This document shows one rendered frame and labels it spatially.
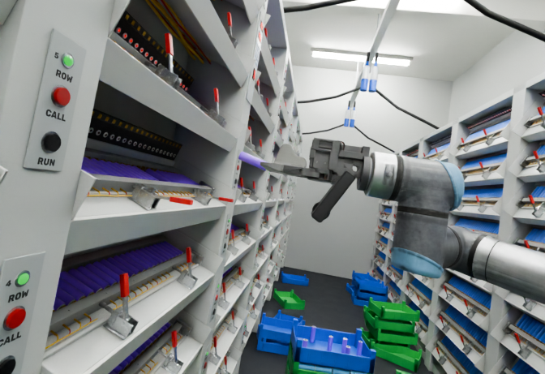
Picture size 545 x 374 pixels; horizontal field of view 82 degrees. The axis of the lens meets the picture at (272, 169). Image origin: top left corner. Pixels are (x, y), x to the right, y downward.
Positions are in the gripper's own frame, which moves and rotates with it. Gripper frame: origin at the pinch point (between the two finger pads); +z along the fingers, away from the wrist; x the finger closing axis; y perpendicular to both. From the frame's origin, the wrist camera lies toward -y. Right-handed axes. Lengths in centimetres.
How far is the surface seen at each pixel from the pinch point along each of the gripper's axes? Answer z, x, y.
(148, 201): 15.4, 16.9, -9.2
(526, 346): -105, -79, -50
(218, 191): 16.9, -26.4, -7.5
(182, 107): 14.9, 11.8, 7.7
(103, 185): 19.1, 23.2, -7.3
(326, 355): -25, -60, -62
